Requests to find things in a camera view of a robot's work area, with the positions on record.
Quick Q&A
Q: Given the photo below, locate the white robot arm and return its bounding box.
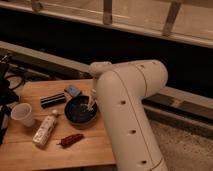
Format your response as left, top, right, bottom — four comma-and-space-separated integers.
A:
89, 60, 168, 171

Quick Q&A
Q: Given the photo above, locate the wooden board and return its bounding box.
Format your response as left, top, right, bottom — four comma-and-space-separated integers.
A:
0, 79, 115, 171

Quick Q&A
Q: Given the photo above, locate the clear plastic cup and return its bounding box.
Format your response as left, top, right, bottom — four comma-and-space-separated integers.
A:
11, 103, 35, 127

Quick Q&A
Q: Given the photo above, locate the black cable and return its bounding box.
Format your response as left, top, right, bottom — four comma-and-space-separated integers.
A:
4, 73, 26, 91

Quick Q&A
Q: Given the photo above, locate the white plastic bottle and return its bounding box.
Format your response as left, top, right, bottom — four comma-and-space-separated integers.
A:
33, 110, 59, 147

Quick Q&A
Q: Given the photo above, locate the dark ceramic bowl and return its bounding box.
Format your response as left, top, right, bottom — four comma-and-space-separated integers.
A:
64, 95, 98, 125

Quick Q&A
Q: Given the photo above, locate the dried red chili pepper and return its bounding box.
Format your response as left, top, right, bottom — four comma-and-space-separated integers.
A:
59, 134, 84, 148

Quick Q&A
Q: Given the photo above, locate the black tripod stand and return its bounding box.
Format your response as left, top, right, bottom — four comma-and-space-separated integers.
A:
0, 60, 19, 145

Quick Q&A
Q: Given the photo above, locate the blue sponge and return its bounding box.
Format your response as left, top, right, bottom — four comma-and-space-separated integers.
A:
64, 85, 81, 97

